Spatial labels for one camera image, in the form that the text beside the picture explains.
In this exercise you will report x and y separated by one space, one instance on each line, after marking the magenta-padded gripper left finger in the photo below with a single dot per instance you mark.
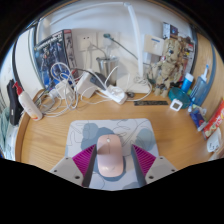
66 168

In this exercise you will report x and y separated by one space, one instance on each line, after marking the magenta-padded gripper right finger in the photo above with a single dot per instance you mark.
160 167

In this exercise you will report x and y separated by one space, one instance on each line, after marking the pink computer mouse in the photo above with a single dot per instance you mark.
109 156

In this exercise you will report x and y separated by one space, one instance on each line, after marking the grey cloud-print mouse pad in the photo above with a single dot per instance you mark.
83 133

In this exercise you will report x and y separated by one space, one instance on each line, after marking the white printed mug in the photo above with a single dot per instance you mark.
213 141

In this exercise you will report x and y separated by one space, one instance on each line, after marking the blue snack packet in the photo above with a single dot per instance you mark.
199 118

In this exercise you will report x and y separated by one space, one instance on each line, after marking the small white cube clock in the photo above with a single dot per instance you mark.
175 105

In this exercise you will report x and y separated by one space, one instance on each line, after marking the black ruler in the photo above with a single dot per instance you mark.
150 103

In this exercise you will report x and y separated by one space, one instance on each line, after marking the teal round container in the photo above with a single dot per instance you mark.
178 95

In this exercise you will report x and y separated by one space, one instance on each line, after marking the white red-topped pump bottle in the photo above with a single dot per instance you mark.
28 103

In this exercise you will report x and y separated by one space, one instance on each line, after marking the teal blanket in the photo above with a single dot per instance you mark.
3 123

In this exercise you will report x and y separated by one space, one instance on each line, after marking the white charger block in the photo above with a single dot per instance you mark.
85 85
61 90

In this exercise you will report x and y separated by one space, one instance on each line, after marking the white power strip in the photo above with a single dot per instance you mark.
115 93

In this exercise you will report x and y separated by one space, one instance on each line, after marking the blue spray bottle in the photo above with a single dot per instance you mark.
200 88

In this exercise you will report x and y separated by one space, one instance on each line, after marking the tan robot figure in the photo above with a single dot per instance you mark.
168 63

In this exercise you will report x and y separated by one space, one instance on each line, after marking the steel cup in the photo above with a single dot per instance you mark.
107 68

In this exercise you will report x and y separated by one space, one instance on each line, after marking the blue model kit box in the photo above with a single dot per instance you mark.
53 56

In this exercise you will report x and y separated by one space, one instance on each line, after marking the small white box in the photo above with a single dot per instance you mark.
153 45

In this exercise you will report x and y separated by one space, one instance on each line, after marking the colourful printed box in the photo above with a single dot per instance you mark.
174 30

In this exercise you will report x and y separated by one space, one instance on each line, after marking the white wall socket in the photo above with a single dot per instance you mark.
86 41

